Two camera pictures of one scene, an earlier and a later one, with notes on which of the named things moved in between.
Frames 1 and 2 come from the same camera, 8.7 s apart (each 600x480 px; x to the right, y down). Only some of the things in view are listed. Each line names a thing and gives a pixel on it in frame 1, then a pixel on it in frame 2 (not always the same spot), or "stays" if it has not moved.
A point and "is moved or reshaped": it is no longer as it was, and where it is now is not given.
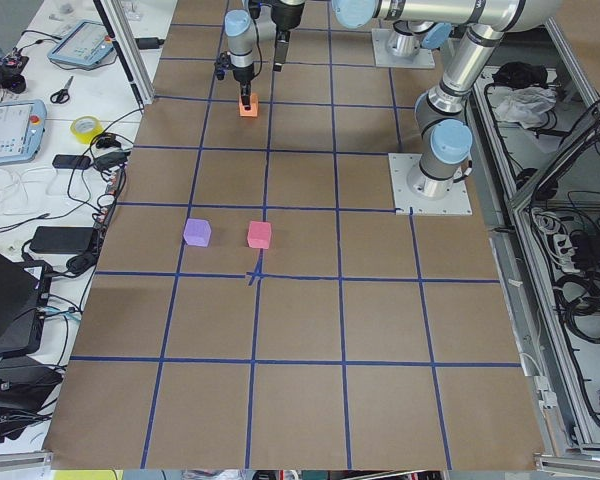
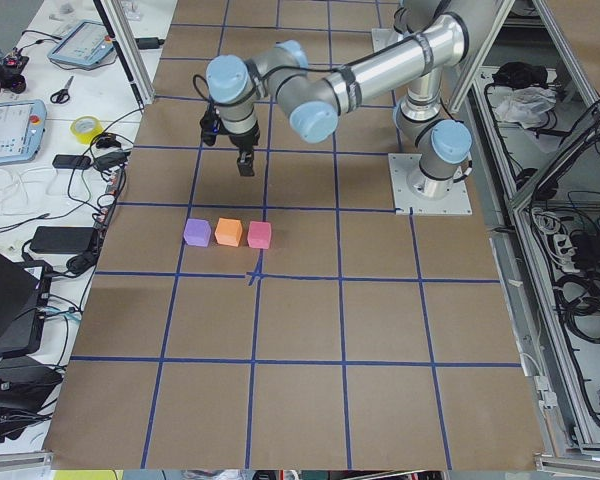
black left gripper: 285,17 -> 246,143
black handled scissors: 62,96 stays
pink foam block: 259,234 stays
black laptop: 13,298 stays
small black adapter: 69,161 stays
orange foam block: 253,112 is moved or reshaped
